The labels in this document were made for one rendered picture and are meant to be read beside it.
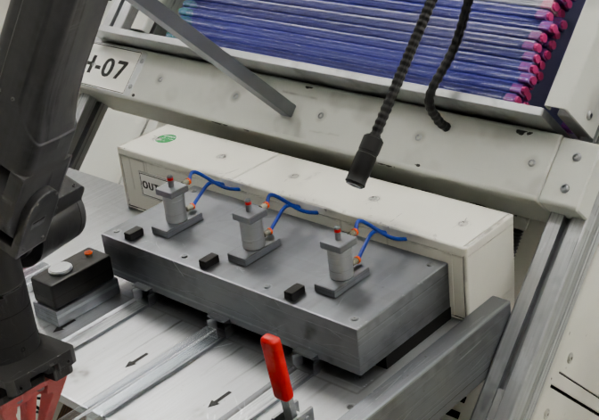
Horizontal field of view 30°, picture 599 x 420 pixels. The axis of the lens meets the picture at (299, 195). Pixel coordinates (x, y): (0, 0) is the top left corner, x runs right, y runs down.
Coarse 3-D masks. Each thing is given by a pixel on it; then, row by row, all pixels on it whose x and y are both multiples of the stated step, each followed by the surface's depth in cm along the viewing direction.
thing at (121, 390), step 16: (192, 336) 104; (208, 336) 104; (176, 352) 102; (192, 352) 103; (144, 368) 100; (160, 368) 101; (128, 384) 98; (144, 384) 99; (96, 400) 96; (112, 400) 97; (64, 416) 94; (80, 416) 94; (96, 416) 96
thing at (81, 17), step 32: (32, 0) 71; (64, 0) 71; (96, 0) 73; (32, 32) 72; (64, 32) 72; (96, 32) 76; (0, 64) 75; (32, 64) 73; (64, 64) 74; (0, 96) 75; (32, 96) 74; (64, 96) 77; (0, 128) 76; (32, 128) 75; (64, 128) 78; (0, 160) 77; (32, 160) 77; (64, 160) 81; (0, 192) 79; (32, 192) 79; (0, 224) 79
